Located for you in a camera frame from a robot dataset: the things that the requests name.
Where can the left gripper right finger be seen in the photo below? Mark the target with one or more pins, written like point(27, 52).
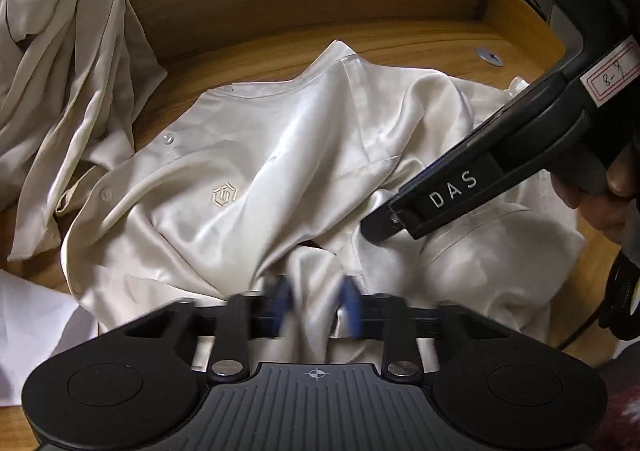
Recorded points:
point(384, 318)

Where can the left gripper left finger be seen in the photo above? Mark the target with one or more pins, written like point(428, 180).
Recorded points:
point(243, 318)

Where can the beige satin shirt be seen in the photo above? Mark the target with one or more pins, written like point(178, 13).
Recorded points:
point(260, 182)

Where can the right human hand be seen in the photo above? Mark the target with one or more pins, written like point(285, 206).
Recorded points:
point(606, 212)

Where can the white garment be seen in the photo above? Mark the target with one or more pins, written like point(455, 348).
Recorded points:
point(36, 324)

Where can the beige garment pile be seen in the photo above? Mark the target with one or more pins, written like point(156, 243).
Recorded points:
point(75, 74)

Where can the grey desk cable grommet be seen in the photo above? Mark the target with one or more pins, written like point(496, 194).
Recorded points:
point(489, 56)

